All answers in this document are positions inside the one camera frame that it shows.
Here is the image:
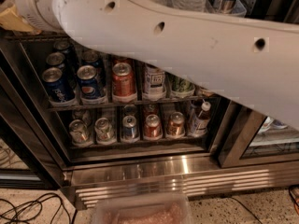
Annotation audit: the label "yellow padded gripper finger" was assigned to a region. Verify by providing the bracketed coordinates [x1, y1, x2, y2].
[0, 5, 41, 35]

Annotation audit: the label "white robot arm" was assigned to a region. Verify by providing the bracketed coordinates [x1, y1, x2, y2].
[0, 0, 299, 129]

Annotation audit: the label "back Pepsi can left row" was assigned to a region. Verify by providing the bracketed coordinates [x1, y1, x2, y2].
[53, 40, 79, 70]

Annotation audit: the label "middle Pepsi can left row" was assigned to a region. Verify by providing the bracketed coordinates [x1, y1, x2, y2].
[45, 51, 78, 89]

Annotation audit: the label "front Pepsi can left row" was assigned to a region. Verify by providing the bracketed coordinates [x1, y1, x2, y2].
[42, 67, 75, 103]

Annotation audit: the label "back Pepsi can second row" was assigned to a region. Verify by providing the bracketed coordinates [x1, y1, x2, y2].
[82, 49, 106, 86]

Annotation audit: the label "pepsi can second row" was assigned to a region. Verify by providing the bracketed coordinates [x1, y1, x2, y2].
[82, 49, 106, 86]
[77, 65, 105, 100]

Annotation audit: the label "front Pepsi can second row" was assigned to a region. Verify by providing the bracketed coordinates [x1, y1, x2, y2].
[77, 65, 105, 100]

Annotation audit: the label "back orange soda can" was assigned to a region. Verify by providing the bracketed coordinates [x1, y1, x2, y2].
[112, 57, 133, 66]

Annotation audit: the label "orange soda can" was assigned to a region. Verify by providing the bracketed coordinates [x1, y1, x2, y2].
[112, 57, 133, 66]
[112, 63, 137, 103]

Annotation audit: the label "front orange soda can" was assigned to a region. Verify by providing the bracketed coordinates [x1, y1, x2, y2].
[112, 63, 137, 103]

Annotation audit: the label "silver can bottom left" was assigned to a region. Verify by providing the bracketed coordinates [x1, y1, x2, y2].
[69, 119, 90, 144]

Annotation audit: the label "silver green can bottom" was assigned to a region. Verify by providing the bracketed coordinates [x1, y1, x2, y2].
[94, 118, 115, 142]

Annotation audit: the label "iced tea bottle middle shelf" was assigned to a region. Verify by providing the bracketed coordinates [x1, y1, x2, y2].
[143, 64, 165, 100]

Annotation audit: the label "blue white can bottom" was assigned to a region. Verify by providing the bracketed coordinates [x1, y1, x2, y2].
[122, 115, 138, 140]

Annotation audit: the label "stainless fridge base grille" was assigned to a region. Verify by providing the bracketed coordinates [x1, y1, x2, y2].
[61, 155, 299, 210]

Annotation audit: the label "red can bottom shelf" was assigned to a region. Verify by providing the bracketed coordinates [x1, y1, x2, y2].
[144, 114, 162, 139]

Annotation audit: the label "front green can middle shelf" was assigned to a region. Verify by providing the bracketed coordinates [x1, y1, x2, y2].
[170, 75, 194, 98]

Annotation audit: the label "copper can bottom shelf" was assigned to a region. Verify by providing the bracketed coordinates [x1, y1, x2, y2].
[166, 111, 185, 137]

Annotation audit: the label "front gold can middle shelf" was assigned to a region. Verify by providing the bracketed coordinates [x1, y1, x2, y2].
[196, 87, 214, 97]

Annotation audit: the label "tea bottle bottom shelf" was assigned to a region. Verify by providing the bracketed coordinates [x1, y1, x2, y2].
[188, 101, 211, 137]

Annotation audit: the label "stainless fridge door right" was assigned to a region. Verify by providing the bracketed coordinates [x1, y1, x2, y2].
[219, 0, 299, 167]

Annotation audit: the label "blue can behind door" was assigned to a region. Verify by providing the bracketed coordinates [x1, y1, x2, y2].
[272, 119, 288, 130]

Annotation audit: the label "clear plastic bin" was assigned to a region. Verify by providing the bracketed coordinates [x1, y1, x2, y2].
[92, 192, 194, 224]

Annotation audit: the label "black floor cables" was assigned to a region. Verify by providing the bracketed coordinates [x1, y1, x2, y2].
[0, 192, 78, 224]

